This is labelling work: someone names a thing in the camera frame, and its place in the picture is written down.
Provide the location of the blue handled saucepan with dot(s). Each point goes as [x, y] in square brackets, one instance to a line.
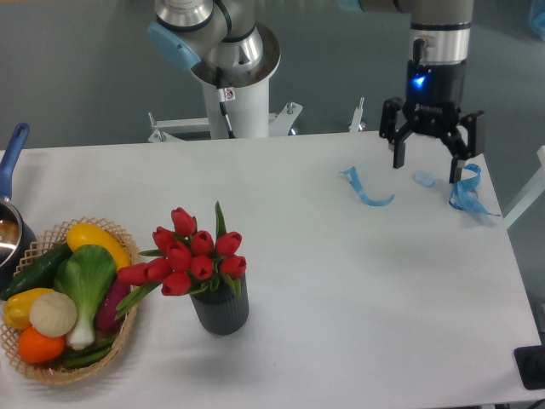
[16, 235]

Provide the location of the purple sweet potato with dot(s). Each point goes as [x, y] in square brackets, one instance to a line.
[105, 318]

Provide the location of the yellow squash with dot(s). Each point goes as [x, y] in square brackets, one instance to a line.
[83, 234]

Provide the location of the white levelling foot bracket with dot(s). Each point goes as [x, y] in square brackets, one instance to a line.
[357, 124]

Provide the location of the blue ribbon strip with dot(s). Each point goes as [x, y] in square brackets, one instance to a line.
[352, 177]

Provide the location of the cream white garlic bun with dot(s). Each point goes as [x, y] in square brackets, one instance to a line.
[53, 314]

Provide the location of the green bean pods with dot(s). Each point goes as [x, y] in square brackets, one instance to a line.
[89, 356]

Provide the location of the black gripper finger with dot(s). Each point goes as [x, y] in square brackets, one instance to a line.
[474, 124]
[387, 130]

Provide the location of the yellow bell pepper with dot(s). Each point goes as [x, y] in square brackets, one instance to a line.
[16, 310]

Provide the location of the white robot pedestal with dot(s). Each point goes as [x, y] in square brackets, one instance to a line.
[247, 109]

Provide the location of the woven wicker basket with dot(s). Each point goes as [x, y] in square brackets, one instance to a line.
[54, 373]

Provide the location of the black device at edge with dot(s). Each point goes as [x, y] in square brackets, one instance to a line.
[530, 363]

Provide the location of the green bok choy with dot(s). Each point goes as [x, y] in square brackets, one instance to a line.
[85, 277]

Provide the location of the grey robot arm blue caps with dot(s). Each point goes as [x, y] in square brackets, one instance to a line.
[233, 56]

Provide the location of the green cucumber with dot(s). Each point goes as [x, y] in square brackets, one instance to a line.
[38, 274]

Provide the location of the dark grey ribbed vase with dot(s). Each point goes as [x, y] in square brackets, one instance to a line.
[222, 312]

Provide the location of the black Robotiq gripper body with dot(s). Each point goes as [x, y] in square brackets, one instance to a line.
[433, 96]

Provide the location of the crumpled blue ribbon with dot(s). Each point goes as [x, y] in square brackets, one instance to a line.
[464, 195]

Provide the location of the red tulip bouquet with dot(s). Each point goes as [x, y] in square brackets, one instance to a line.
[187, 261]

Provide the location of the white metal frame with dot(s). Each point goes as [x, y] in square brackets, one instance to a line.
[527, 195]

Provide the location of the small pale blue cap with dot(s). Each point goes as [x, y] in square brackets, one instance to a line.
[424, 178]

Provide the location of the orange fruit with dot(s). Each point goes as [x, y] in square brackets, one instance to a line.
[35, 348]

